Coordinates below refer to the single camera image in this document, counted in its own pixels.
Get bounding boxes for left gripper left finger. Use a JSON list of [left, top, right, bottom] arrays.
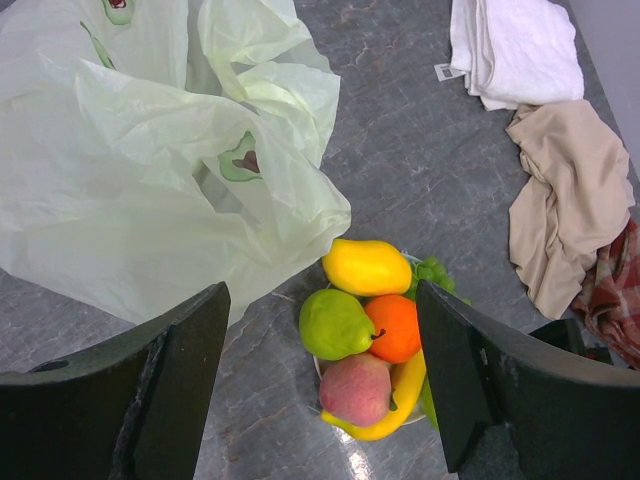
[[1, 283, 230, 479]]

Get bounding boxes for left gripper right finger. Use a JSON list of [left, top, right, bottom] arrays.
[[416, 281, 639, 479]]

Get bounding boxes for yellow fake banana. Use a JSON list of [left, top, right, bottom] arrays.
[[320, 350, 438, 442]]

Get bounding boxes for orange fake fruit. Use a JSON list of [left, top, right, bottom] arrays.
[[364, 294, 421, 364]]

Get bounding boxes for green fake grapes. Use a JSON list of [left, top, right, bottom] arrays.
[[404, 255, 471, 305]]

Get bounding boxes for pink fake peach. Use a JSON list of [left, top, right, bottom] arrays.
[[319, 353, 392, 427]]

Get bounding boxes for green fake apple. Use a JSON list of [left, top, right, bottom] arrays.
[[299, 288, 386, 361]]

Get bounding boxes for yellow fake mango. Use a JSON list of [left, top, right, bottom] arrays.
[[321, 238, 412, 297]]

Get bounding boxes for light green plastic bag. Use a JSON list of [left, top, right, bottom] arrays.
[[1, 1, 351, 324]]

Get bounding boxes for red plaid cloth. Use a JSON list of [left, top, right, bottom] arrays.
[[570, 220, 639, 370]]

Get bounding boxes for beige and blue plate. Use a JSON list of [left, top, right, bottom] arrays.
[[313, 251, 433, 426]]

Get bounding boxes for beige crumpled cloth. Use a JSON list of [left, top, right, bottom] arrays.
[[506, 100, 635, 319]]

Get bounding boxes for white folded towel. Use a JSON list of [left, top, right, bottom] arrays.
[[435, 0, 584, 111]]

